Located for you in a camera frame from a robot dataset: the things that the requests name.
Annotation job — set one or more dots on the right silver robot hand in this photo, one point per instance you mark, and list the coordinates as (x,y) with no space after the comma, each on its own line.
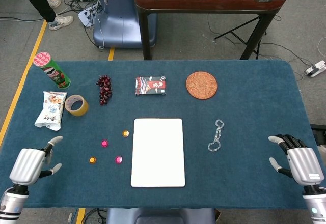
(304,164)

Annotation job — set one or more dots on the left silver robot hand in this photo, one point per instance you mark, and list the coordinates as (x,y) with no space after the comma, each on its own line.
(28,165)

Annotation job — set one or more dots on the orange button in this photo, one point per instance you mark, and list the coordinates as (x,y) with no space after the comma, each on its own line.
(92,160)
(125,133)

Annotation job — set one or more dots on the pink button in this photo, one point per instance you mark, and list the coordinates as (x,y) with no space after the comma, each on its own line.
(104,143)
(119,160)

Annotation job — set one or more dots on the blue own robot base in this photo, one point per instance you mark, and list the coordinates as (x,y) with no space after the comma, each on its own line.
(160,216)

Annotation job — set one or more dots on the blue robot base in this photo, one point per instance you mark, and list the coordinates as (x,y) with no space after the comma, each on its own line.
(119,17)

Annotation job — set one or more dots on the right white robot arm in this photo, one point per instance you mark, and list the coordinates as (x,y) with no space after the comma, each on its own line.
(315,206)

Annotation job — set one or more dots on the white magnetic board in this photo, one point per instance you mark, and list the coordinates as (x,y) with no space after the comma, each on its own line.
(158,152)

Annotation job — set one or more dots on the black floor box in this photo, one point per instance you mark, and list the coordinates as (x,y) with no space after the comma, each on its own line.
(318,129)

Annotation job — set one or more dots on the white snack bag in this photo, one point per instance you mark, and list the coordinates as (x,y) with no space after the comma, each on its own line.
(49,110)

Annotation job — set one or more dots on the yellow packing tape roll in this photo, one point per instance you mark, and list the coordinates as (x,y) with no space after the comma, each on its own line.
(84,109)

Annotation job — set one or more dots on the green Pringles can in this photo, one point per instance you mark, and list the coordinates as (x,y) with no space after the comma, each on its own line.
(54,73)

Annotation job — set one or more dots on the white power strip black plug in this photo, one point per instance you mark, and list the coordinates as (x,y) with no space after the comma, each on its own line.
(315,69)

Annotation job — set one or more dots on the dark red grape bunch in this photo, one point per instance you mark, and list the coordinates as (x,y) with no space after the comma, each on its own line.
(104,89)

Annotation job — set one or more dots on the round woven rattan coaster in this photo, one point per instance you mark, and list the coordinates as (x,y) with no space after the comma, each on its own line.
(201,85)

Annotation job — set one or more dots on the red black card box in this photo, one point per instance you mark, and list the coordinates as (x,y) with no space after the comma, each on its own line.
(150,85)

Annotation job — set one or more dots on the brown mahjong table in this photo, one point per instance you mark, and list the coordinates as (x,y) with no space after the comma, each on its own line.
(211,2)

